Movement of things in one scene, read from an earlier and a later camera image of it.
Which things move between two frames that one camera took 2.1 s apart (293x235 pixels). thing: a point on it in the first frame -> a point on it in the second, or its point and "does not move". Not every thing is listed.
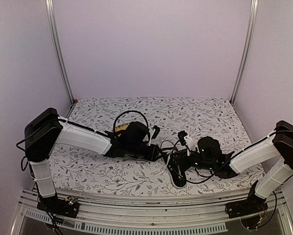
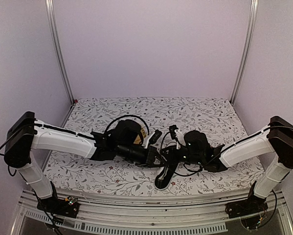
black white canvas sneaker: (176, 169) -> (164, 176)
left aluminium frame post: (49, 9) does not move
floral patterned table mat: (77, 170) does not move
